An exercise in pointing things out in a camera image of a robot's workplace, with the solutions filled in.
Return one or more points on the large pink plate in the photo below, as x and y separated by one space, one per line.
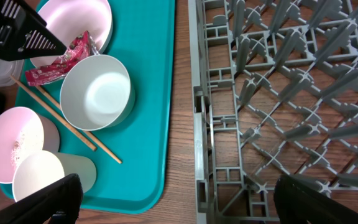
67 19

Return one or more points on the wooden chopstick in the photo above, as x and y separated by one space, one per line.
55 114
88 133

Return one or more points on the wooden chopstick upper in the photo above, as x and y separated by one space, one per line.
88 133

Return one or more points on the teal plastic tray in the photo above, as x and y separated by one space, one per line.
132 179

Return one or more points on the grey-green bowl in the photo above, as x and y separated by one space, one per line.
97 93

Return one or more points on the grey dishwasher rack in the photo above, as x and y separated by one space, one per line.
275 92

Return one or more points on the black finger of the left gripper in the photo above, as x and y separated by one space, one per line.
24 34

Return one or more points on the white cup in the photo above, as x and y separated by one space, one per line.
43 168

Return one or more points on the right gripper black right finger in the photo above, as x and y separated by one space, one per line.
295 202

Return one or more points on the red snack wrapper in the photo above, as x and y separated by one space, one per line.
80 48

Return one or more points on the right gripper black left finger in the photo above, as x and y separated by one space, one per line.
58 202

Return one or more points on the pink bowl with rice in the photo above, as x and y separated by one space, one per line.
23 132

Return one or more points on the wooden chopstick lower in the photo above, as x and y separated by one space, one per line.
55 114

